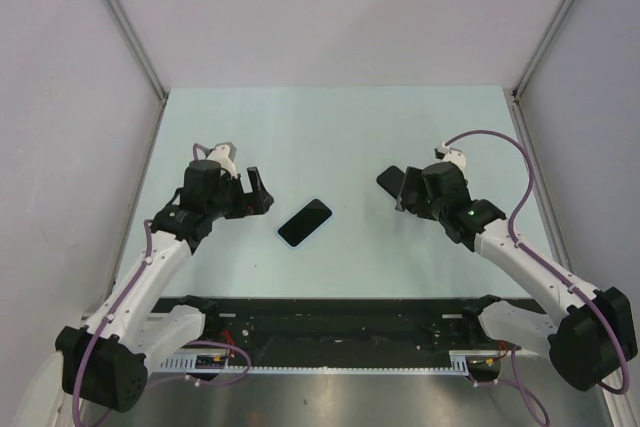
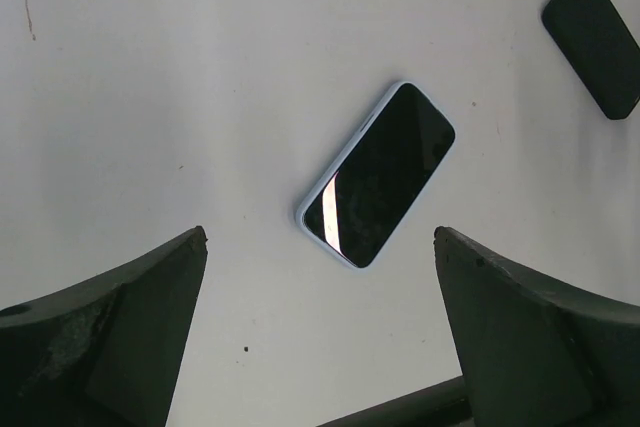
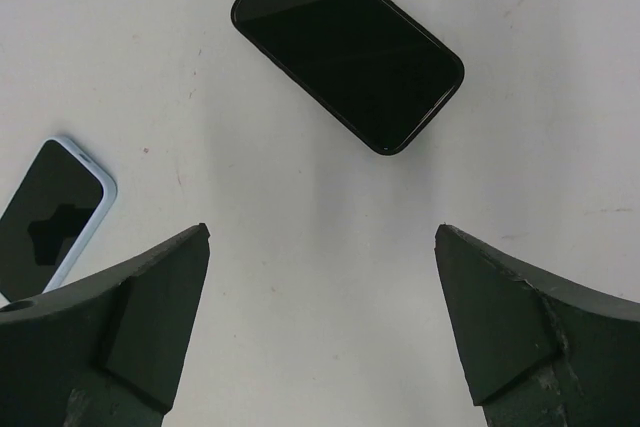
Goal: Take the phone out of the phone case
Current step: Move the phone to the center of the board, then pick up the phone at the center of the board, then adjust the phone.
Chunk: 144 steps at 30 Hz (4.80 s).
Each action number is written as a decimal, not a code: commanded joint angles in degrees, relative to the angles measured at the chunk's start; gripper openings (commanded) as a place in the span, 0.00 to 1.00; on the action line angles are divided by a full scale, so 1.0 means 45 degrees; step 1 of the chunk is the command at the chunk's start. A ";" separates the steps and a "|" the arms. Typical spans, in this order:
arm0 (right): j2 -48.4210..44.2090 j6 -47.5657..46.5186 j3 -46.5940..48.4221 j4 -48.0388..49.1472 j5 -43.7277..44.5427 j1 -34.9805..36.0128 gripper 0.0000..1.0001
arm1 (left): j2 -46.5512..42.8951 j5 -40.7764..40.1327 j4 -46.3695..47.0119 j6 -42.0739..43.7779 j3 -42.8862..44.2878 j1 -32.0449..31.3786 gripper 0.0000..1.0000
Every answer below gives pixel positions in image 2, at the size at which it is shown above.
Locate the black phone case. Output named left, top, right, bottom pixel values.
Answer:
left=541, top=0, right=639, bottom=120

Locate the phone with black screen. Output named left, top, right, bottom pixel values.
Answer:
left=302, top=83, right=457, bottom=269

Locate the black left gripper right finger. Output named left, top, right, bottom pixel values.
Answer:
left=434, top=227, right=639, bottom=426

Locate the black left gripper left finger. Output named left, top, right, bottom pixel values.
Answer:
left=1, top=226, right=207, bottom=426

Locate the light blue phone case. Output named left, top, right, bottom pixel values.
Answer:
left=295, top=80, right=457, bottom=274

